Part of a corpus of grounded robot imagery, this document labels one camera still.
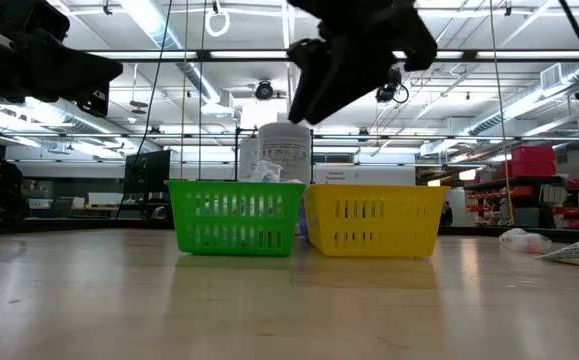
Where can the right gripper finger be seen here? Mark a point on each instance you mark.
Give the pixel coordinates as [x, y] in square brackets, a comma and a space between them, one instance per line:
[311, 90]
[354, 80]

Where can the yellow plastic basket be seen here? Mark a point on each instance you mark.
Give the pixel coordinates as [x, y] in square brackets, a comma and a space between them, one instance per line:
[374, 224]

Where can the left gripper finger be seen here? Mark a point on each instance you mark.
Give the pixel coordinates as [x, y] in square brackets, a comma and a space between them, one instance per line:
[74, 82]
[64, 55]

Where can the black storage shelf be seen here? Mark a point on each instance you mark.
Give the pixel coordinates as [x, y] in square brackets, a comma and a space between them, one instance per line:
[519, 181]

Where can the green plastic basket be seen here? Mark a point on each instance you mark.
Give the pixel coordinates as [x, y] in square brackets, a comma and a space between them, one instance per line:
[236, 222]

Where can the standing person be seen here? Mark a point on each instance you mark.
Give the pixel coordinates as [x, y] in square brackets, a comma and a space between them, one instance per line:
[447, 215]

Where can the red storage bins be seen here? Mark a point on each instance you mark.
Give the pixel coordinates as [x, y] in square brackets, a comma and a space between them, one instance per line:
[531, 160]

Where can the small white red toothpaste tube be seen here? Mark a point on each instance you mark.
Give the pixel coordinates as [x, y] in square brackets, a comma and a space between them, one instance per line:
[526, 242]

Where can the black overhead mounted camera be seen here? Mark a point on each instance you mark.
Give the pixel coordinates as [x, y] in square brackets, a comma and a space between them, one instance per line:
[386, 92]
[264, 91]

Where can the blue plastic basket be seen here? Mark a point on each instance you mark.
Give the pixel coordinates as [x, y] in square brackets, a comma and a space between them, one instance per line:
[303, 222]

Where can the white signboard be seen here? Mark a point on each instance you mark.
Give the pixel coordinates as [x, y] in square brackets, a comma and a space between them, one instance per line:
[399, 172]

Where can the black overhead frame bar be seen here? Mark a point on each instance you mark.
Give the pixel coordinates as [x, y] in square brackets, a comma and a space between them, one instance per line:
[201, 55]

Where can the black monitor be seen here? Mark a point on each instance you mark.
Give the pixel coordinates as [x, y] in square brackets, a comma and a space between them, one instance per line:
[146, 172]

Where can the seated person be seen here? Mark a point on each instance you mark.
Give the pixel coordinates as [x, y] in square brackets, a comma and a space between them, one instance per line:
[4, 182]

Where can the white wipes canister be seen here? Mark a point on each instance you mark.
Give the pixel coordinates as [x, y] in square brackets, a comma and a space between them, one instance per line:
[289, 150]

